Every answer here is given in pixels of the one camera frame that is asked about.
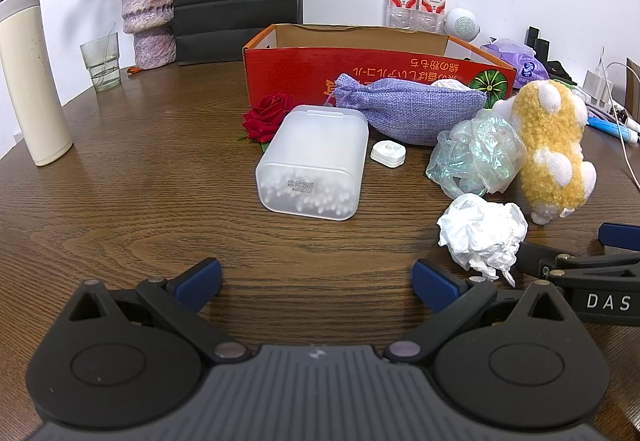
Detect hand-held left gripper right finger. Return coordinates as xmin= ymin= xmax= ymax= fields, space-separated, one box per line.
xmin=385 ymin=258 xmax=573 ymax=366

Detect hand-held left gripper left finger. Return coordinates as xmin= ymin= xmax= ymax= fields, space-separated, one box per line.
xmin=67 ymin=257 xmax=252 ymax=366

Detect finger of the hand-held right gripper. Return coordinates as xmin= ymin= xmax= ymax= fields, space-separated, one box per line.
xmin=514 ymin=241 xmax=577 ymax=280
xmin=598 ymin=222 xmax=640 ymax=256

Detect white tissue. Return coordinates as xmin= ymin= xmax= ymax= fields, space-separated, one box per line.
xmin=436 ymin=194 xmax=528 ymax=287

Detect alpaca plush toy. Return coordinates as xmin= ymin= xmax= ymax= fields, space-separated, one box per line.
xmin=492 ymin=80 xmax=598 ymax=226

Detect iridescent plastic wrap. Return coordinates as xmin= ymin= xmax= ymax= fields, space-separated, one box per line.
xmin=426 ymin=110 xmax=528 ymax=200

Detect translucent cotton swab box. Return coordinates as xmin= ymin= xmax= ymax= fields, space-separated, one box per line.
xmin=255 ymin=104 xmax=370 ymax=222

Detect red artificial rose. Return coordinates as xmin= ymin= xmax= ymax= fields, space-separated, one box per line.
xmin=237 ymin=94 xmax=296 ymax=145

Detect purple fabric pouch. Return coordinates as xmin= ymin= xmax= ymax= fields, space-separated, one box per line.
xmin=327 ymin=74 xmax=488 ymax=147

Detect red cardboard box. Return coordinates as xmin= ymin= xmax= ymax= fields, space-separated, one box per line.
xmin=242 ymin=24 xmax=517 ymax=123

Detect small white plastic cap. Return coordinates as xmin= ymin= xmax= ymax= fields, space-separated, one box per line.
xmin=370 ymin=140 xmax=407 ymax=167

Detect purple tissue pack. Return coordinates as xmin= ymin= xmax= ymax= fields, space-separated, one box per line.
xmin=481 ymin=38 xmax=551 ymax=88

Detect black rectangular blocks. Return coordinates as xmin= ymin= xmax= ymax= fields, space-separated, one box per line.
xmin=525 ymin=26 xmax=552 ymax=60

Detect clear drinking glass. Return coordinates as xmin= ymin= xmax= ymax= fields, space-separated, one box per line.
xmin=80 ymin=32 xmax=122 ymax=92

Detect white round robot speaker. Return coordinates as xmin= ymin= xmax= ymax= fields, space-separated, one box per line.
xmin=444 ymin=8 xmax=482 ymax=41

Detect white thermos bottle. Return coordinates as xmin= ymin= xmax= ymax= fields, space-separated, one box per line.
xmin=0 ymin=0 xmax=74 ymax=167

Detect mottled pink vase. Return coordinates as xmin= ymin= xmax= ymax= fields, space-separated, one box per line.
xmin=118 ymin=0 xmax=177 ymax=70

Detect white charging cable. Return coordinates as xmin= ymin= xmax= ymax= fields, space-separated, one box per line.
xmin=596 ymin=48 xmax=640 ymax=192

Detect purple cable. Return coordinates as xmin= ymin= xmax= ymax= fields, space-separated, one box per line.
xmin=580 ymin=98 xmax=623 ymax=123

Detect white wall charger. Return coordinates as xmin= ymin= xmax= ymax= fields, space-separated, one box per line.
xmin=582 ymin=67 xmax=614 ymax=106

